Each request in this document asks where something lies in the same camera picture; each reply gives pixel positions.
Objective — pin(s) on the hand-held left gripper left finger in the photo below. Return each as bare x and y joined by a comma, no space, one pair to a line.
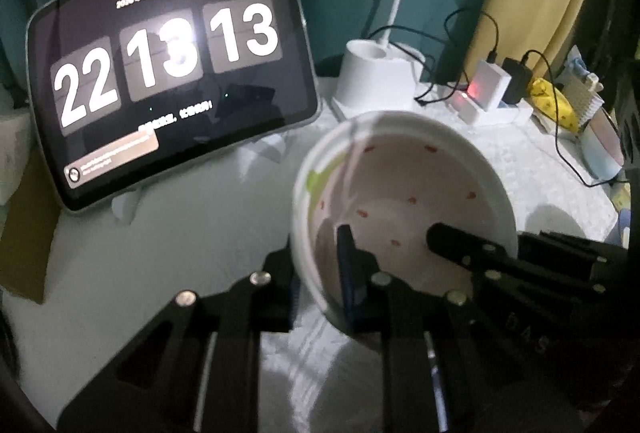
275,283

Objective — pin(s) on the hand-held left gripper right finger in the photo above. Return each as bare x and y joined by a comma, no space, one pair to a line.
347,273

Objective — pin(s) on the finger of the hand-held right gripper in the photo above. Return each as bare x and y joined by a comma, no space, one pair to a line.
460,248
575,255

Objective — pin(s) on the white and pink bowl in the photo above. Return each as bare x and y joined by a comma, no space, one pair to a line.
400,173

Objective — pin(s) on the pink and light blue bowl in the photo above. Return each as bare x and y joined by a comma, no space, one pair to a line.
602,148

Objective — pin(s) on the white power strip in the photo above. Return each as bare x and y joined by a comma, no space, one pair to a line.
500,115

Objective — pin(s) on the white and blue ribbed object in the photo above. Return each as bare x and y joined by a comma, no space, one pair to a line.
587,98

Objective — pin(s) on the white charger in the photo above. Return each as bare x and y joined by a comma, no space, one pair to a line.
492,85

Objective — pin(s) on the black charger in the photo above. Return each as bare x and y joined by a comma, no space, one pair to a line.
517,80

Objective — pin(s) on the white desk lamp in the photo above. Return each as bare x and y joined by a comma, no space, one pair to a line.
365,73

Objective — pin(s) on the tablet showing clock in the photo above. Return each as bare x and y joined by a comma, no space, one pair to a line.
165,63

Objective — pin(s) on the cardboard box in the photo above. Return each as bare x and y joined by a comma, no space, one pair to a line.
25,253

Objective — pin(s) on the small white box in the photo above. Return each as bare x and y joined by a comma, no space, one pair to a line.
12,153

